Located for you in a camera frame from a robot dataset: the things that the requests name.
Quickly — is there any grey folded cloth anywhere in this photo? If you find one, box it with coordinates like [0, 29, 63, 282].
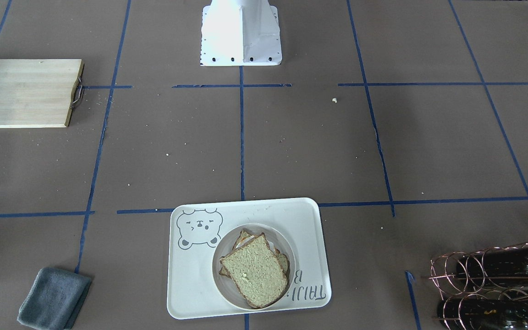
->
[17, 267, 92, 330]

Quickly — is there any copper wire bottle rack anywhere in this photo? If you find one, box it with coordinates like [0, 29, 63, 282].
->
[428, 242, 528, 330]

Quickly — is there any bread slice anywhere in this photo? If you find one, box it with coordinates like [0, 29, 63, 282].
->
[219, 232, 289, 309]
[218, 228, 290, 278]

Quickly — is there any green wine bottle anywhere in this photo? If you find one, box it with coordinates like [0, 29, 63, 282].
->
[436, 295, 528, 330]
[456, 247, 528, 290]

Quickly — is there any middle green wine bottle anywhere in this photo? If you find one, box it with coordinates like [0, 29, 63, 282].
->
[436, 295, 528, 330]

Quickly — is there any cream bear tray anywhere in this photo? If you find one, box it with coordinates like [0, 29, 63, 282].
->
[167, 197, 332, 319]

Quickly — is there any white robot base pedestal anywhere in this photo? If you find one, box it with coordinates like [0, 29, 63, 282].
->
[200, 0, 283, 66]

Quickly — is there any back green wine bottle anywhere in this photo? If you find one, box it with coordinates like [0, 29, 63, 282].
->
[456, 247, 528, 290]

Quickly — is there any wooden cutting board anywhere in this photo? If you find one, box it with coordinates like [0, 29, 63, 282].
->
[0, 59, 84, 129]

